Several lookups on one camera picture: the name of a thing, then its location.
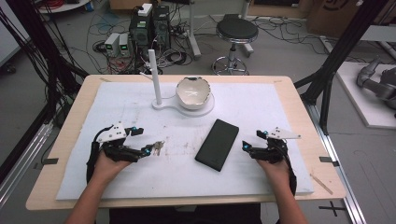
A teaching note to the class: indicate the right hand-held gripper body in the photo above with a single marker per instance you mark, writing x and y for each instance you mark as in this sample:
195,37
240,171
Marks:
275,147

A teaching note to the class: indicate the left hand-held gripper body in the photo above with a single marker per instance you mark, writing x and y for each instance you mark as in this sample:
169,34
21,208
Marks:
112,134

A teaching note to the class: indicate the silver keys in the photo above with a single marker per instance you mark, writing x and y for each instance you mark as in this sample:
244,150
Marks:
158,147

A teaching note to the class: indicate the person's right hand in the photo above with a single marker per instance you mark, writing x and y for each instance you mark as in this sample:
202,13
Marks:
275,172

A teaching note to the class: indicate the person's left hand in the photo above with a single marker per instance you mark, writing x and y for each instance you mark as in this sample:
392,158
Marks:
107,166

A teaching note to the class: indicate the light wooden table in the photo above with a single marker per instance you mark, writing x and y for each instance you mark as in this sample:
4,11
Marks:
314,124

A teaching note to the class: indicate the white foam mat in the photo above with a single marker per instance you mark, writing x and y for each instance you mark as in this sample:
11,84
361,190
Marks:
186,168

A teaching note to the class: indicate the black tape strip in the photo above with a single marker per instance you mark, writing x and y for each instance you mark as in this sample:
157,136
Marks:
49,161
328,160

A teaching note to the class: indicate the thin wooden stick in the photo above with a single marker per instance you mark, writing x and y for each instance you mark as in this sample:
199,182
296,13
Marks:
322,184

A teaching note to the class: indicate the white ceramic bowl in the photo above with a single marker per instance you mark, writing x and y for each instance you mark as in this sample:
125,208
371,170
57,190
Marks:
193,92

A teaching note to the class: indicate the person's dark clothing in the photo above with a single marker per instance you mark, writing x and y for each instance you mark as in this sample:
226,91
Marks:
186,214

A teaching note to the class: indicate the grey power supply unit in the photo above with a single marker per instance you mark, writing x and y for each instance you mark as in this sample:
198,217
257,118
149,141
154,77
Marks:
124,45
111,45

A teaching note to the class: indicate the white platform board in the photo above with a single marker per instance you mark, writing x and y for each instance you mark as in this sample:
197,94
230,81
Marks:
361,105

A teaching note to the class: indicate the black computer tower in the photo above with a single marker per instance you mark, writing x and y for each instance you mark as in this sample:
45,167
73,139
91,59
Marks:
140,32
161,26

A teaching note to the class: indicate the black round stool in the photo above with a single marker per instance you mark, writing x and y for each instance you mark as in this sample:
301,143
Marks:
236,31

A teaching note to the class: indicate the grey metal stand leg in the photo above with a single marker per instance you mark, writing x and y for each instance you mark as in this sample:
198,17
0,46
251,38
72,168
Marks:
193,37

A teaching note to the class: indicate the white box on tower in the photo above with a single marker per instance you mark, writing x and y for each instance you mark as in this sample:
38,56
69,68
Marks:
145,10

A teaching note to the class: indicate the brown cardboard box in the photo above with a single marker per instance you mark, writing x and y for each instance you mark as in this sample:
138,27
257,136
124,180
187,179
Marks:
339,15

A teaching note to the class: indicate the white stand with post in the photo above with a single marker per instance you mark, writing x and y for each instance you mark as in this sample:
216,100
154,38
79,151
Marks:
157,81

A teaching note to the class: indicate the aluminium rail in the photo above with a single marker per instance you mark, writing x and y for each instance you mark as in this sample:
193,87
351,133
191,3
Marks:
25,161
339,174

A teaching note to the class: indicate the black metal frame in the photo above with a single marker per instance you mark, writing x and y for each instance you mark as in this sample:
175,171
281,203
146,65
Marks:
345,43

